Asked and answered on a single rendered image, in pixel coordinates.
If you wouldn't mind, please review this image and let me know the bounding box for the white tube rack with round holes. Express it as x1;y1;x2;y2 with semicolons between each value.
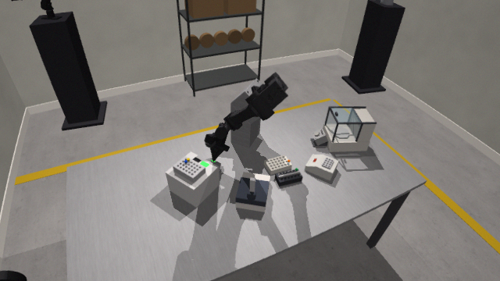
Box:
264;155;292;175

